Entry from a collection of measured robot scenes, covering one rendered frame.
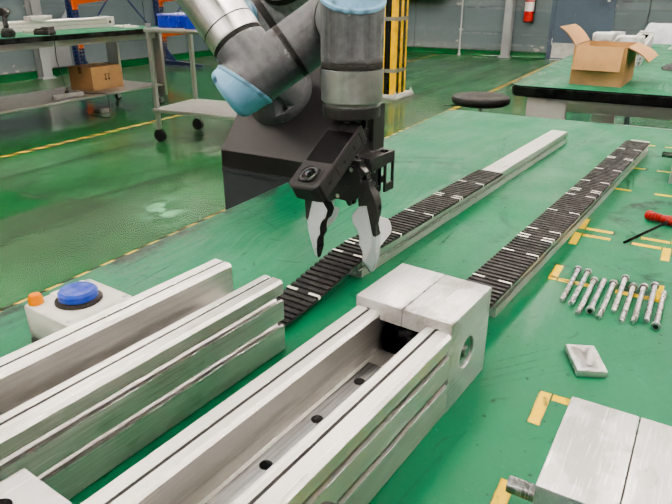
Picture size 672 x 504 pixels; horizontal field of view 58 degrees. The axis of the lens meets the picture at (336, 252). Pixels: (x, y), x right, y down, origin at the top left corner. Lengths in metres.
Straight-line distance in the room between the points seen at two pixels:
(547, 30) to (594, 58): 9.07
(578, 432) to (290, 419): 0.21
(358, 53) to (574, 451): 0.48
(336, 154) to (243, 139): 0.66
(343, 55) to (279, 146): 0.60
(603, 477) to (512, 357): 0.29
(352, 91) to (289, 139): 0.58
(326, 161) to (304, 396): 0.31
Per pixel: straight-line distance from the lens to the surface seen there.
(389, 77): 7.10
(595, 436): 0.45
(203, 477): 0.44
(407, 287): 0.60
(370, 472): 0.48
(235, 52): 0.83
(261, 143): 1.33
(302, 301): 0.74
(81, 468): 0.54
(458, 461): 0.55
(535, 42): 11.84
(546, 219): 1.00
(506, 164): 1.32
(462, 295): 0.59
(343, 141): 0.74
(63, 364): 0.58
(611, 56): 2.73
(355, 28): 0.73
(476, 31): 12.11
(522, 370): 0.67
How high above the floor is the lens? 1.14
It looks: 23 degrees down
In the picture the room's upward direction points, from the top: straight up
